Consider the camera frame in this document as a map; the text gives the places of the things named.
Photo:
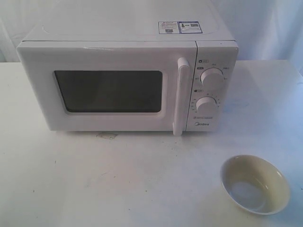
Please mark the white control knob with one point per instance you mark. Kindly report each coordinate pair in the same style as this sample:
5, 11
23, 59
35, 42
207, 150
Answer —
206, 105
212, 77

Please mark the white microwave door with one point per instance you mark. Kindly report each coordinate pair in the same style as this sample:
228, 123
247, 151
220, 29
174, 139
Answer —
111, 86

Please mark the lower white control knob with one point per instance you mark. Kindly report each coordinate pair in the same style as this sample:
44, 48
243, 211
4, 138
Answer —
206, 105

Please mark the white microwave oven body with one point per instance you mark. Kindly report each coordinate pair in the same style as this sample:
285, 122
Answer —
137, 21

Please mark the upper white control knob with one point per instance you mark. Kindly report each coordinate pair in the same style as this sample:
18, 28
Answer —
212, 77

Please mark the cream ceramic bowl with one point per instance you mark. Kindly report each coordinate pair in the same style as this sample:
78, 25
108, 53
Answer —
255, 185

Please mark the blue white warning sticker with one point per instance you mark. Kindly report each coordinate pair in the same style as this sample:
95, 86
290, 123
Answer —
179, 27

